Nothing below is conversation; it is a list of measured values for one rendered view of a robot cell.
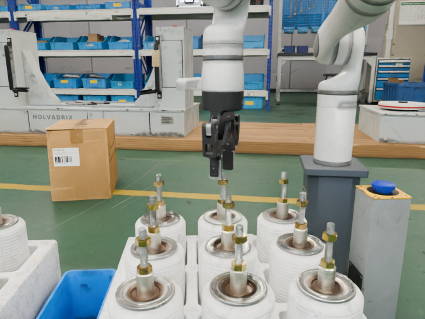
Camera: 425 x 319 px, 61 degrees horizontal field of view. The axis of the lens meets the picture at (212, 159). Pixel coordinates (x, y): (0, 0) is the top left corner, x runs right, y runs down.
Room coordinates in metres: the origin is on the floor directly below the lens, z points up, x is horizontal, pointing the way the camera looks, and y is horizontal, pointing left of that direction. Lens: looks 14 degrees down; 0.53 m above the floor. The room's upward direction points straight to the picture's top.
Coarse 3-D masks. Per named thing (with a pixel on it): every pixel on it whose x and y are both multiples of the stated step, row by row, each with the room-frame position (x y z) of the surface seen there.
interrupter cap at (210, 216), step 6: (210, 210) 0.68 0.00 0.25; (216, 210) 0.69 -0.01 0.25; (234, 210) 0.68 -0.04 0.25; (204, 216) 0.65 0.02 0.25; (210, 216) 0.65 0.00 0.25; (216, 216) 0.66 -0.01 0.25; (234, 216) 0.66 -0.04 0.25; (240, 216) 0.65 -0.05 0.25; (210, 222) 0.63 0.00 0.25; (216, 222) 0.62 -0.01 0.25; (222, 222) 0.63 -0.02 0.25; (234, 222) 0.63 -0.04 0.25
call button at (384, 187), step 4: (376, 180) 0.64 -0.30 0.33; (380, 180) 0.64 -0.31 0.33; (384, 180) 0.64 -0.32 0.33; (372, 184) 0.63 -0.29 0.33; (376, 184) 0.62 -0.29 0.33; (380, 184) 0.62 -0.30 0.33; (384, 184) 0.62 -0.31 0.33; (388, 184) 0.62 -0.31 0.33; (392, 184) 0.62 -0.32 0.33; (376, 188) 0.62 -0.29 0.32; (380, 188) 0.61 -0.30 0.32; (384, 188) 0.61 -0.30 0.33; (388, 188) 0.61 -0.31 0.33; (392, 188) 0.61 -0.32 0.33; (380, 192) 0.62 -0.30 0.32; (384, 192) 0.61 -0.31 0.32; (388, 192) 0.61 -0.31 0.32
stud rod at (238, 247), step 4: (240, 224) 0.42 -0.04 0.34; (236, 228) 0.42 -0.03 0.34; (240, 228) 0.42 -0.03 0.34; (236, 232) 0.42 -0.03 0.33; (240, 232) 0.42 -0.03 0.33; (240, 236) 0.42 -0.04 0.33; (236, 244) 0.42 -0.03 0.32; (240, 244) 0.42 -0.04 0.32; (236, 248) 0.42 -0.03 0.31; (240, 248) 0.42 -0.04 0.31; (236, 252) 0.42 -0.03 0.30; (240, 252) 0.42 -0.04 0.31; (236, 256) 0.42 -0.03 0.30; (240, 256) 0.42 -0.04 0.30; (236, 260) 0.42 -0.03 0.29; (240, 260) 0.42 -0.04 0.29
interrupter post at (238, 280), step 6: (246, 270) 0.42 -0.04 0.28; (234, 276) 0.41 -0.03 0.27; (240, 276) 0.41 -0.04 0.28; (246, 276) 0.42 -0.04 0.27; (234, 282) 0.41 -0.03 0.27; (240, 282) 0.41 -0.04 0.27; (246, 282) 0.42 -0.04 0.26; (234, 288) 0.41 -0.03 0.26; (240, 288) 0.41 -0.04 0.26; (246, 288) 0.42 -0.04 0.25
